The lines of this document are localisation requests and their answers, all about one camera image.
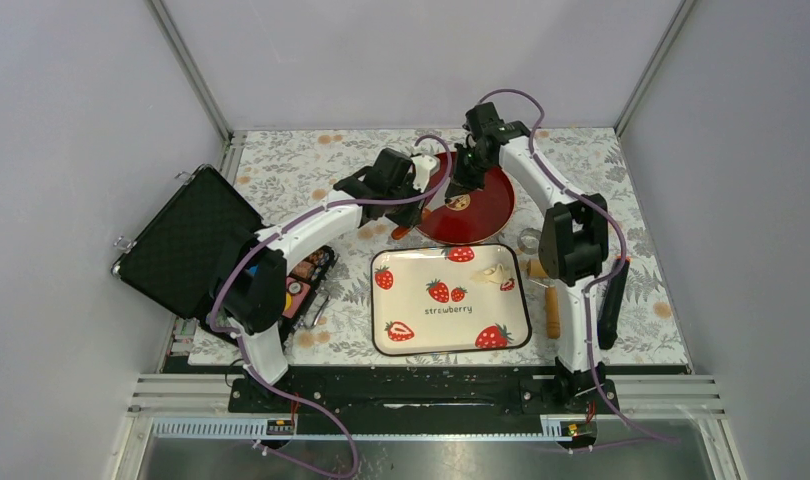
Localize white dough ball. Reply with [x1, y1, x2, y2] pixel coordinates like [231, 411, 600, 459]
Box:
[470, 263, 514, 286]

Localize floral tablecloth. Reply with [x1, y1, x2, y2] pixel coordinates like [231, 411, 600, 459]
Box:
[234, 128, 689, 366]

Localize black poker chip case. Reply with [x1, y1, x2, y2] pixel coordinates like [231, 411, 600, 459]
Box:
[111, 164, 297, 341]

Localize metal ring cutter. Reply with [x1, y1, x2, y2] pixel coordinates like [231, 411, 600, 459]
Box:
[517, 228, 541, 255]

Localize scraper with wooden handle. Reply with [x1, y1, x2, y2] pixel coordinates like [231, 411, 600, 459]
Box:
[386, 199, 445, 240]

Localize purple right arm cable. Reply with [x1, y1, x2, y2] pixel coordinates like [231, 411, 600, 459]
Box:
[477, 87, 678, 446]

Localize wooden dough roller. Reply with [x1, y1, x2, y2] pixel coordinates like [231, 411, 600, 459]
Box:
[526, 258, 561, 340]

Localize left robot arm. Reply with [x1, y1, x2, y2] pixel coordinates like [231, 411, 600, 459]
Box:
[207, 148, 440, 411]

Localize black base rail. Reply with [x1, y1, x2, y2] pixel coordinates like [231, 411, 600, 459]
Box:
[226, 364, 622, 439]

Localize red round lacquer tray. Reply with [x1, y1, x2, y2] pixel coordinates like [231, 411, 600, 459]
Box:
[416, 167, 516, 245]

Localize strawberry print tray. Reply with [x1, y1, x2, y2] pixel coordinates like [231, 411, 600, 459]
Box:
[370, 244, 532, 357]

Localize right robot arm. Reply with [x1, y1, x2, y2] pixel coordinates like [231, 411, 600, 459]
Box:
[445, 102, 610, 412]

